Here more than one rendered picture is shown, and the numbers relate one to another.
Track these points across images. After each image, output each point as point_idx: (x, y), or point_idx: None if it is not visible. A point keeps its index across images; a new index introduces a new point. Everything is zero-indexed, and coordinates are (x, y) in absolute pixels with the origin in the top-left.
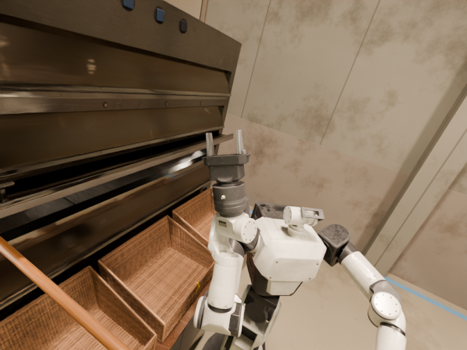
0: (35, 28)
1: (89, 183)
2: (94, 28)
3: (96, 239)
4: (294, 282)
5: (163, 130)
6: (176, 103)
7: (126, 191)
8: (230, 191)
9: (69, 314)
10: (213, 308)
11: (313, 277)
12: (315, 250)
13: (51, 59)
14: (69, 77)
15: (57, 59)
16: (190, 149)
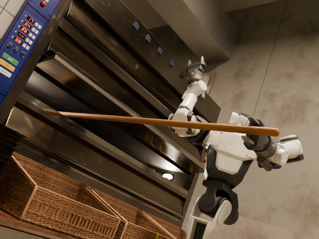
0: (125, 45)
1: (119, 103)
2: (144, 54)
3: (92, 167)
4: (236, 159)
5: (156, 125)
6: (168, 114)
7: (121, 150)
8: (196, 71)
9: (106, 116)
10: (180, 107)
11: (249, 155)
12: None
13: (126, 55)
14: (128, 64)
15: (127, 57)
16: (172, 142)
